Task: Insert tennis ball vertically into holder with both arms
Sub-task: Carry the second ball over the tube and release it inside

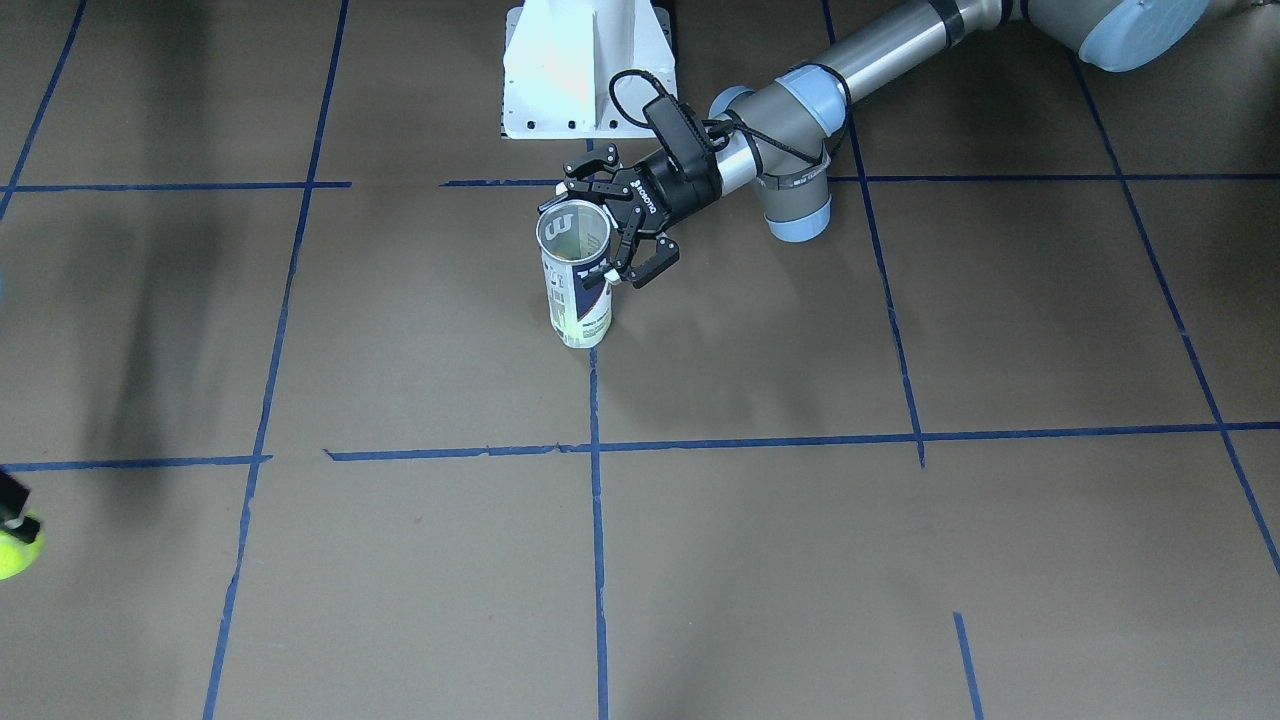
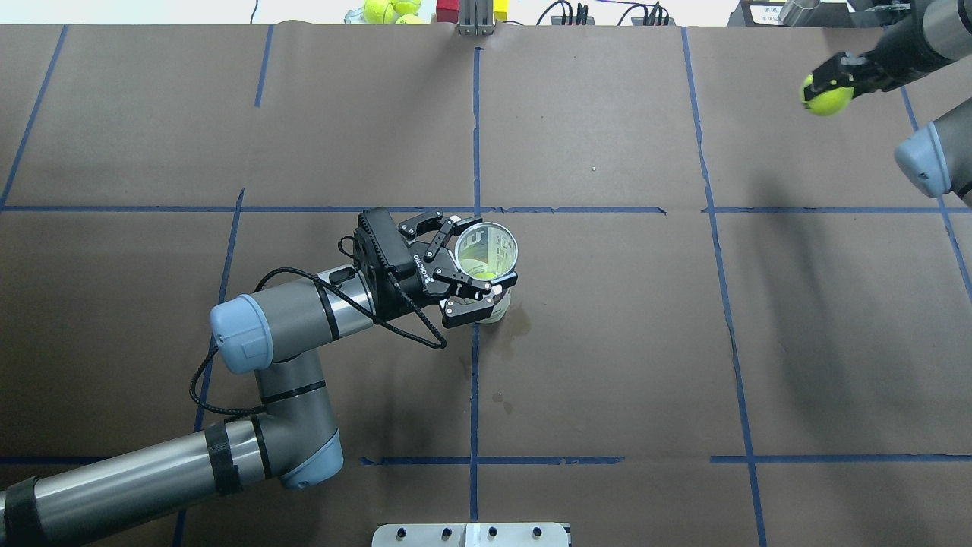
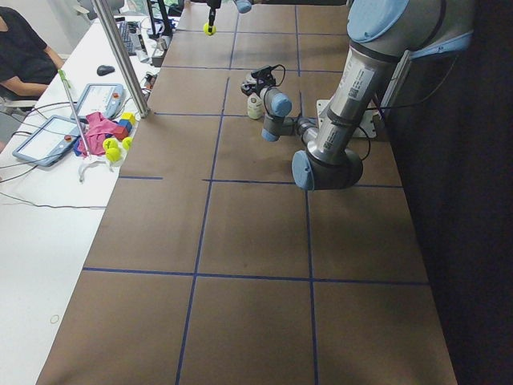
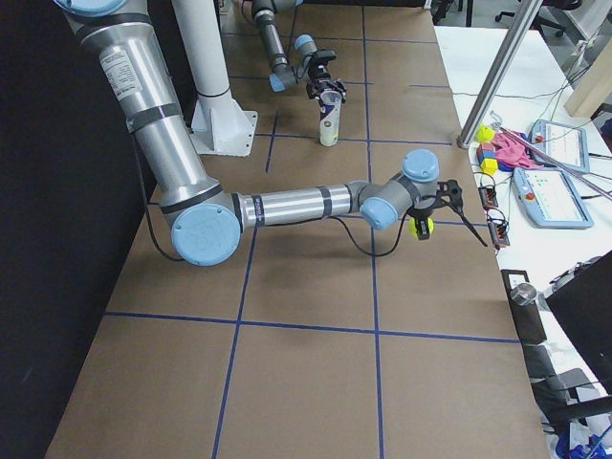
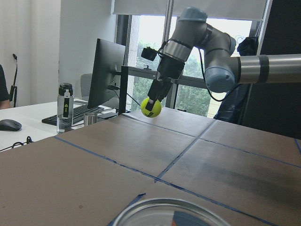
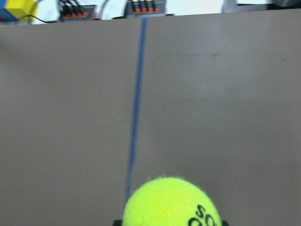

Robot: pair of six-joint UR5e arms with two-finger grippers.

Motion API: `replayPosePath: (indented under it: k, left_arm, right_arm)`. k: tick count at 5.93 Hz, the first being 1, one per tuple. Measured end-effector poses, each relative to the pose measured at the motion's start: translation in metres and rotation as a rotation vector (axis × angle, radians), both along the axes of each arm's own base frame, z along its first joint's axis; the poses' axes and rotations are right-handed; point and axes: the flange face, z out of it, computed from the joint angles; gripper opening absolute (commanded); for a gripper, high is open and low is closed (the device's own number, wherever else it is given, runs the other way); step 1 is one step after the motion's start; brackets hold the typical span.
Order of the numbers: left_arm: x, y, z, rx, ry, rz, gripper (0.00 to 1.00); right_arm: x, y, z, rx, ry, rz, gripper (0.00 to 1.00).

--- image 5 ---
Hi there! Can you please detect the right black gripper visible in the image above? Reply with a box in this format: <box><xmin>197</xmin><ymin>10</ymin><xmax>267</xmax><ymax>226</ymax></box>
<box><xmin>148</xmin><ymin>55</ymin><xmax>185</xmax><ymax>101</ymax></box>

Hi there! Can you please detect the yellow tennis ball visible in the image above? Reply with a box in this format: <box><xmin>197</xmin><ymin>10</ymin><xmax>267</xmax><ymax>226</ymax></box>
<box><xmin>141</xmin><ymin>97</ymin><xmax>162</xmax><ymax>118</ymax></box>

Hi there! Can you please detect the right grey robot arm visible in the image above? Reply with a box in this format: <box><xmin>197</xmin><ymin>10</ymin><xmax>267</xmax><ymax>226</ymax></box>
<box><xmin>142</xmin><ymin>7</ymin><xmax>301</xmax><ymax>103</ymax></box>

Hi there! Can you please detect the black computer monitor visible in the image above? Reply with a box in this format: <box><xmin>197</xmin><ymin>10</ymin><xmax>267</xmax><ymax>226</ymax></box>
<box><xmin>87</xmin><ymin>39</ymin><xmax>126</xmax><ymax>109</ymax></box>

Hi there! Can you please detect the small metal cup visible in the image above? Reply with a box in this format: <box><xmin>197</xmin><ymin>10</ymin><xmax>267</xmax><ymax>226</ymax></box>
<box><xmin>84</xmin><ymin>113</ymin><xmax>97</xmax><ymax>126</ymax></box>

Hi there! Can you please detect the black keyboard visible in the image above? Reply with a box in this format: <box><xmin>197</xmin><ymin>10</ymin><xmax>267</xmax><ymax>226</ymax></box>
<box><xmin>41</xmin><ymin>105</ymin><xmax>104</xmax><ymax>126</ymax></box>

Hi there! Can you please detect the clear water bottle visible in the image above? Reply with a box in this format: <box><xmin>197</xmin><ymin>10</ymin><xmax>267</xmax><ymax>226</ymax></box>
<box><xmin>56</xmin><ymin>83</ymin><xmax>74</xmax><ymax>134</ymax></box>

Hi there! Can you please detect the person in black shirt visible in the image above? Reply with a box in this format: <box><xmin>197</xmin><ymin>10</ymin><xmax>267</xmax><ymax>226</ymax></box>
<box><xmin>0</xmin><ymin>65</ymin><xmax>10</xmax><ymax>110</ymax></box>

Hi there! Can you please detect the black computer mouse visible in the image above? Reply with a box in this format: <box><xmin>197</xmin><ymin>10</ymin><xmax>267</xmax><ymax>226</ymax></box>
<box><xmin>0</xmin><ymin>119</ymin><xmax>22</xmax><ymax>131</ymax></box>

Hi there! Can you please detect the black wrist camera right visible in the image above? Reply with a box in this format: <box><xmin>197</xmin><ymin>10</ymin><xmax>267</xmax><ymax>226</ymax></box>
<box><xmin>141</xmin><ymin>47</ymin><xmax>157</xmax><ymax>61</ymax></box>

